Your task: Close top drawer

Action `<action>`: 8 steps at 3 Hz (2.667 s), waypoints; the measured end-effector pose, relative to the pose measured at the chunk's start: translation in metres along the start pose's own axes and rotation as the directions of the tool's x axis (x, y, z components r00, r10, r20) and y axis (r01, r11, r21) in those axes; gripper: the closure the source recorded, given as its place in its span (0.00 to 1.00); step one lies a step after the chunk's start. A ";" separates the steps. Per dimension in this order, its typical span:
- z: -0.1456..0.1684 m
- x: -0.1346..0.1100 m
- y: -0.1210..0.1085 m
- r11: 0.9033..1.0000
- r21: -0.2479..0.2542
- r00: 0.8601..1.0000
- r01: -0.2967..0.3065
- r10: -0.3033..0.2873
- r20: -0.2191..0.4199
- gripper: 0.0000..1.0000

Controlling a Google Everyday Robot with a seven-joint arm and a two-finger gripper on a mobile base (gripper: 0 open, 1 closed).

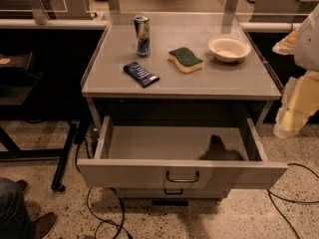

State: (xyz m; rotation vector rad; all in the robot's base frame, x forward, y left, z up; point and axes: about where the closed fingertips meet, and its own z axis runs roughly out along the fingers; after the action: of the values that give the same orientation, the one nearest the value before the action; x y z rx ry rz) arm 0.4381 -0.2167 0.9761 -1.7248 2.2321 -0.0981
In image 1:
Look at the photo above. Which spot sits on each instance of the padded gripper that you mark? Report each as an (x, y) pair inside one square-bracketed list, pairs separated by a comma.
[(308, 44)]

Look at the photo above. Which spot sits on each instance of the grey top drawer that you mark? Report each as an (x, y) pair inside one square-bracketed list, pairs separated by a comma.
[(188, 158)]

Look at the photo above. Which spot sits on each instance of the grey drawer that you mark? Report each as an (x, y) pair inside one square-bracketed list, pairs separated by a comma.
[(172, 193), (188, 158)]

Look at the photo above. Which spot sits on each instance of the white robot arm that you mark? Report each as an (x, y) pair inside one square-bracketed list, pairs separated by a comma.
[(303, 43)]

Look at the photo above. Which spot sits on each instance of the grey middle drawer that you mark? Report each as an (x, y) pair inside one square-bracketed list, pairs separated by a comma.
[(172, 193)]

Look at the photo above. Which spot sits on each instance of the white bowl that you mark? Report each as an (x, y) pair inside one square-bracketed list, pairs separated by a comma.
[(228, 49)]

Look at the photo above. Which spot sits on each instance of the green yellow sponge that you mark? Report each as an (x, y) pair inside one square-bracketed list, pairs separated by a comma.
[(185, 60)]

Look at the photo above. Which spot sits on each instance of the grey cabinet table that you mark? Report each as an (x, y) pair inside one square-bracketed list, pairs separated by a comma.
[(245, 80)]

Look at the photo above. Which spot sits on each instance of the dark blue snack bag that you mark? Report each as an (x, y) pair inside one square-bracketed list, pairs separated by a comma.
[(143, 76)]

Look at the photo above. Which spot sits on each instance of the silver blue energy drink can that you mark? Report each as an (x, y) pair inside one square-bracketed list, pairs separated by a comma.
[(142, 28)]

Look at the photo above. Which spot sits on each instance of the brown shoe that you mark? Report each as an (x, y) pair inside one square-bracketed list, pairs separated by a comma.
[(43, 226), (23, 184)]

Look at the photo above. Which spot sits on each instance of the brown shoe far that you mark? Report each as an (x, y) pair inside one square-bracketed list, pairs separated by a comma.
[(23, 184)]

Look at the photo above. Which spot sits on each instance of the black side table frame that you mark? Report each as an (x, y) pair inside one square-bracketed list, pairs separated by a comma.
[(18, 80)]

